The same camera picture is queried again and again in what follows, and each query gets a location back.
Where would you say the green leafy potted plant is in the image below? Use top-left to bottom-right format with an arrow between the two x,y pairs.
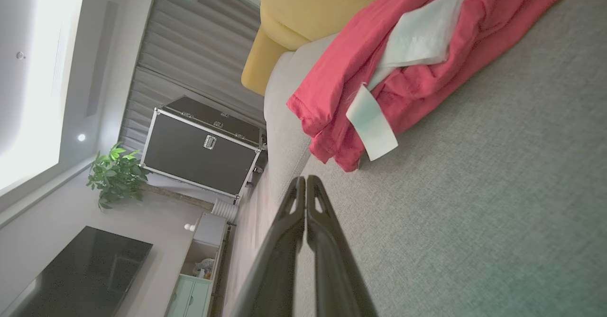
86,142 -> 215,212

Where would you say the grey fabric sofa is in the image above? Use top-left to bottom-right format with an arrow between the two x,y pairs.
263,0 -> 607,317

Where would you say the grey pleated curtain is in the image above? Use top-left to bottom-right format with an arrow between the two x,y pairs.
119,0 -> 266,152

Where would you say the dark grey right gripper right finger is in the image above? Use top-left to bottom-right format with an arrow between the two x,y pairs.
306,174 -> 378,317

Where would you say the white mint television cabinet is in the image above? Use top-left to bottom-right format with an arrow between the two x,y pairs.
165,212 -> 229,317

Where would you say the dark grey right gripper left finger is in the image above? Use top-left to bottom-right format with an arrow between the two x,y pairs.
231,175 -> 307,317

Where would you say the small toy in cabinet shelf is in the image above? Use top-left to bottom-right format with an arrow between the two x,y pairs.
192,258 -> 215,280

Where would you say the black aluminium-edged flight case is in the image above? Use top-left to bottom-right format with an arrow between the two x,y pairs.
140,95 -> 267,199

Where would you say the black flat screen television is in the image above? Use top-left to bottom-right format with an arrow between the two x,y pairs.
9,225 -> 154,317

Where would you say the white ribbed plant pot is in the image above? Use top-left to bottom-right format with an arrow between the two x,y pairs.
211,197 -> 239,222

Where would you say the red Bulls basketball jersey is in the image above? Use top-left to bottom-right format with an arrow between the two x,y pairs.
286,0 -> 577,173

